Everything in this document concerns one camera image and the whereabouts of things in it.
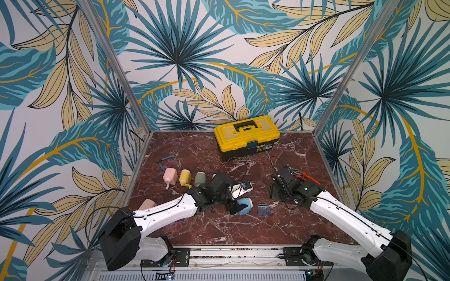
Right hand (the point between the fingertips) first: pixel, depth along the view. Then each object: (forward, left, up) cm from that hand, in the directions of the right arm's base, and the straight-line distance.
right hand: (275, 192), depth 80 cm
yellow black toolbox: (+30, +12, +4) cm, 33 cm away
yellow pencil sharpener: (+11, +43, -5) cm, 45 cm away
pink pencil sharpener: (-1, +59, -5) cm, 59 cm away
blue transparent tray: (-3, +3, -13) cm, 14 cm away
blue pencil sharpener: (-2, +12, -4) cm, 13 cm away
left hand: (-2, +16, +1) cm, 16 cm away
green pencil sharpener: (+11, +35, -4) cm, 37 cm away
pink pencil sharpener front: (+12, +50, -5) cm, 52 cm away
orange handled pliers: (+16, -22, -12) cm, 30 cm away
